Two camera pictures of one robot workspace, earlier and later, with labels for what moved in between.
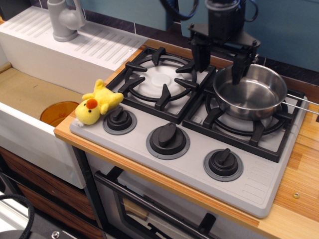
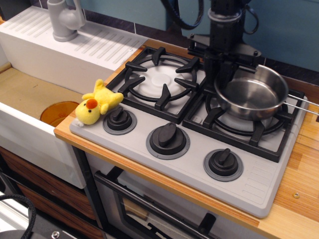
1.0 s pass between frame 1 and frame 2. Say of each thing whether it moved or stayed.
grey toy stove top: stayed
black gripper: moved
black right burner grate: stayed
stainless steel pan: stayed
